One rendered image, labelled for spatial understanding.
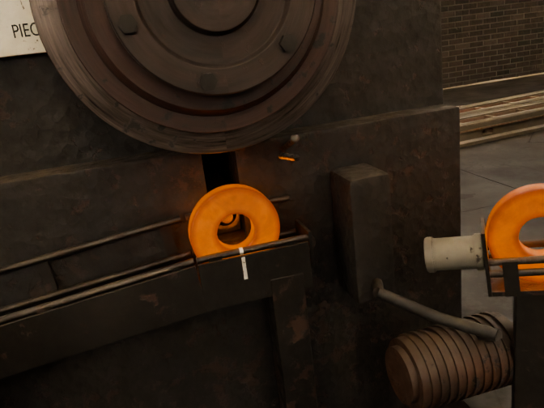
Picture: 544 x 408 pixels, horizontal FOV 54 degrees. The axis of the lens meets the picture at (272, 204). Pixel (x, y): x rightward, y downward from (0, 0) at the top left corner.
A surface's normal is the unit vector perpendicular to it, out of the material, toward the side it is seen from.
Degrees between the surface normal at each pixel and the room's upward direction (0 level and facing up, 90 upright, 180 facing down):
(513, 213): 90
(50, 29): 90
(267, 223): 90
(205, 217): 90
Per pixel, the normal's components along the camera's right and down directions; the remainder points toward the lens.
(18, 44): 0.27, 0.26
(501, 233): -0.29, 0.32
